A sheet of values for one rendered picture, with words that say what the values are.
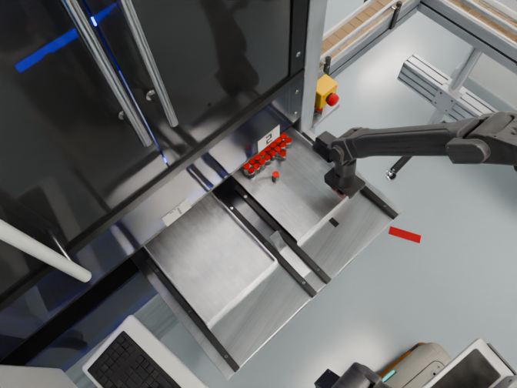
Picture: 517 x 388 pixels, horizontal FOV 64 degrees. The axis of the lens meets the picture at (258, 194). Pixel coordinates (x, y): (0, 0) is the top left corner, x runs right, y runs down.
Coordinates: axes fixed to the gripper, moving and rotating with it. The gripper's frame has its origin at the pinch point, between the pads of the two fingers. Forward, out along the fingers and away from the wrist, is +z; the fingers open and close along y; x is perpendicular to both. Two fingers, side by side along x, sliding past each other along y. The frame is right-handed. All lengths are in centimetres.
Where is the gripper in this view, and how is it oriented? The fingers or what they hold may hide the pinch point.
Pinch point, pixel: (343, 195)
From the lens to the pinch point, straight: 127.2
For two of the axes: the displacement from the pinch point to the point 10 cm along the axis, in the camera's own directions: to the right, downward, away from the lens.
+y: -6.5, -6.0, 4.7
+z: 1.5, 5.1, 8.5
